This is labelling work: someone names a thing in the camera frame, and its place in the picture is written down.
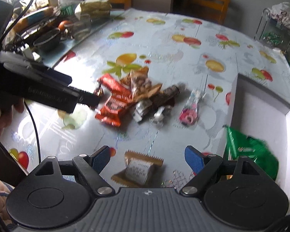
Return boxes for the grey cabinet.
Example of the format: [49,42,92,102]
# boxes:
[132,0,184,14]

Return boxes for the white cardboard box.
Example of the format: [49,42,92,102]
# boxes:
[223,73,290,214]

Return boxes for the dark brown snack bar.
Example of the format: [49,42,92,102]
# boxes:
[148,84,182,108]

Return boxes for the green plastic basket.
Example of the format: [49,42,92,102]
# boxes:
[60,5,76,16]

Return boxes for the brown nut snack packet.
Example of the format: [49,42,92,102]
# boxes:
[120,67,163,102]

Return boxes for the person's patterned clothing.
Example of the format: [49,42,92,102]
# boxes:
[0,177,15,225]

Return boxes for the golden cracker packet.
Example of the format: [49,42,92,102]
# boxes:
[111,150,165,188]

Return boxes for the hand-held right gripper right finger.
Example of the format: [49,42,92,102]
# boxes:
[180,146,275,197]

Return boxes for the white printed plastic bag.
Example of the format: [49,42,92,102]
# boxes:
[268,2,290,30]

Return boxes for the pink candy packet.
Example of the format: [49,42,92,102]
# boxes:
[179,89,206,126]

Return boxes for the green snack packet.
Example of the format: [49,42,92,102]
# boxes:
[223,125,280,182]

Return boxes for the small white candy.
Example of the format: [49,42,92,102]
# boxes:
[152,106,168,124]

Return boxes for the dark metal bowl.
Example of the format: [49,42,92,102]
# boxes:
[33,28,62,52]

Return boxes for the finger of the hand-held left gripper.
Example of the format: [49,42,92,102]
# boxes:
[39,68,73,87]
[70,87,100,108]

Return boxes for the orange fruit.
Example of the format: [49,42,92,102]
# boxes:
[58,20,73,31]

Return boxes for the small brown candy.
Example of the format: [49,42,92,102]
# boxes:
[93,82,105,99]

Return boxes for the fruit print tablecloth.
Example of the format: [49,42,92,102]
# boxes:
[0,7,290,199]

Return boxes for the clear glass cup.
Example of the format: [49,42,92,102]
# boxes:
[71,13,93,39]

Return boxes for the green wrapped candies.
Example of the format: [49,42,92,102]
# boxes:
[262,31,284,45]

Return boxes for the metal wire rack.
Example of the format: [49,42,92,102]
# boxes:
[254,7,290,54]

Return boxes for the black cable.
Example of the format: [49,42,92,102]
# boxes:
[24,101,42,168]

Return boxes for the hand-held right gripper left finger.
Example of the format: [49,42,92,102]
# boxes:
[29,146,116,197]

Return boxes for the yellow tissue pack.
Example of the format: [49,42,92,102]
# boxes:
[75,0,112,22]

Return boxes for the silver snack packet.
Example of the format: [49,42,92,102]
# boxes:
[132,99,153,123]

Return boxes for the orange and blue packet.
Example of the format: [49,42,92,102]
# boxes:
[13,6,56,33]

